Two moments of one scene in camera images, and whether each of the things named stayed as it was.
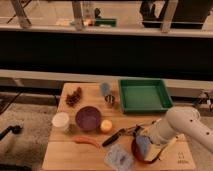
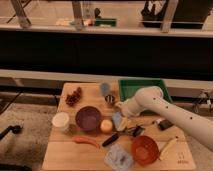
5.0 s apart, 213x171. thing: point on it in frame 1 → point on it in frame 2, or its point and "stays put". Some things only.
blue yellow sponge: x=149 y=149 → x=119 y=121
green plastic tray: x=144 y=94 stays put
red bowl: x=138 y=153 stays put
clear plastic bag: x=119 y=159 stays put
